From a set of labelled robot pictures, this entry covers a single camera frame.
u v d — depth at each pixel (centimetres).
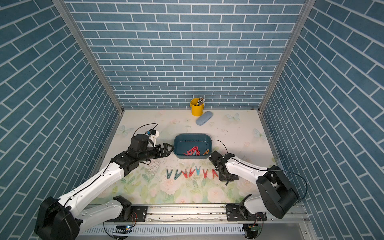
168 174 87
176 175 87
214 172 87
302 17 74
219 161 63
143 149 63
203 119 112
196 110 112
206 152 95
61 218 38
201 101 105
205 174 87
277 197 42
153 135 72
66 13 72
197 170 89
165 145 71
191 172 87
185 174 87
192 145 100
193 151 96
